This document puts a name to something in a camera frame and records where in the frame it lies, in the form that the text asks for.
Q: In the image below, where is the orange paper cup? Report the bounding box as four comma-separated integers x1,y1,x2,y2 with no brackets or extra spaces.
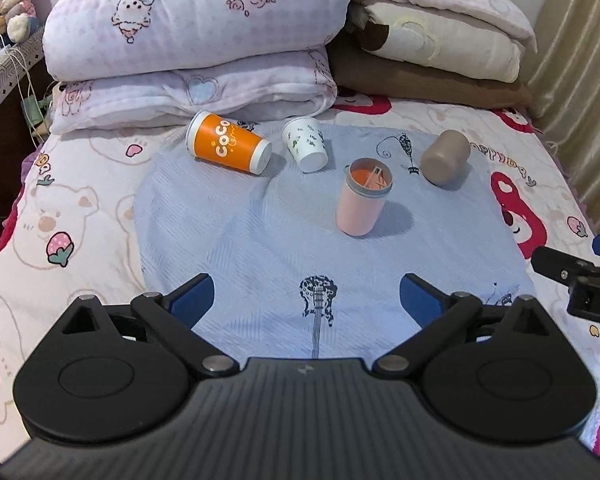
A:
185,110,273,176

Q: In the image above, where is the blue guitar print cloth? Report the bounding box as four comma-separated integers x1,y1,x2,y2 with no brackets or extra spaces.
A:
131,119,539,361

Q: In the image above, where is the pink heart print quilt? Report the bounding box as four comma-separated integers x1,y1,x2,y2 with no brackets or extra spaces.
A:
49,50,339,136

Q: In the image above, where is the brown plastic cup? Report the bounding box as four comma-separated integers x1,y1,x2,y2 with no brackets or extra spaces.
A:
420,129,472,185

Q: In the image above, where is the dark bedside cabinet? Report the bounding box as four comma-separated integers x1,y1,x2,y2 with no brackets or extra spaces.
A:
0,25,56,211

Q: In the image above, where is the pink lamb print quilt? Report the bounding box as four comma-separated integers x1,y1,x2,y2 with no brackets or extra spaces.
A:
42,0,357,84

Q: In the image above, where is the pink plastic cup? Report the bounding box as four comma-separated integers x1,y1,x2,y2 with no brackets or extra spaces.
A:
336,158,394,238

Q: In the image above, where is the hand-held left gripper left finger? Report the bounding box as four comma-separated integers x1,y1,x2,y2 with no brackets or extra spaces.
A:
60,273,236,381

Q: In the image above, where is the cream folded blanket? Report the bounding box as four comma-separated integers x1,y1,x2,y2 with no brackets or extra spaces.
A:
349,2,525,84

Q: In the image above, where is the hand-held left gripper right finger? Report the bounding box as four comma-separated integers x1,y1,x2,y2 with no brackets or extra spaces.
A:
374,273,554,377

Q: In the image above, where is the beige curtain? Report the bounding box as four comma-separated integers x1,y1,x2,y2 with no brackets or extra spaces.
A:
522,0,600,243

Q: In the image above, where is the white leaf print paper cup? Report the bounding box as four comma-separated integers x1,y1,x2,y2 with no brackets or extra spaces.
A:
281,116,329,174

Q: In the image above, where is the bear print bed sheet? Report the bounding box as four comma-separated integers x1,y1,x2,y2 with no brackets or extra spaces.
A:
0,94,600,467

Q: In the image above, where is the brown folded blanket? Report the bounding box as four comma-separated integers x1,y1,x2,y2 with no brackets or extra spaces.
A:
327,35,534,109

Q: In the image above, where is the white charging cable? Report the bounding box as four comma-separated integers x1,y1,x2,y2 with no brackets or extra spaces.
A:
0,32,38,116

